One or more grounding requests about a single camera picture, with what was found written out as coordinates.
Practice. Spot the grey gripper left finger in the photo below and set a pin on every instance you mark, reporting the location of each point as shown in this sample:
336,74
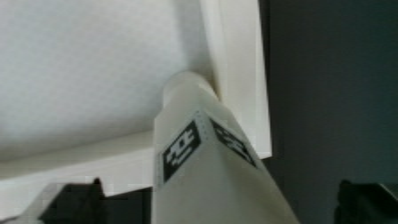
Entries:
82,206

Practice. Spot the white leg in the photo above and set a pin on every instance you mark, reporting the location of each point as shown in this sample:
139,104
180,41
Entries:
213,188

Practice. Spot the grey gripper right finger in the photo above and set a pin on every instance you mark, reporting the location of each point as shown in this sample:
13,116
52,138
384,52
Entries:
366,203

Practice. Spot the white desk top tray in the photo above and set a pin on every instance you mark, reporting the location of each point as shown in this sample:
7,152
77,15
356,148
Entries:
91,51

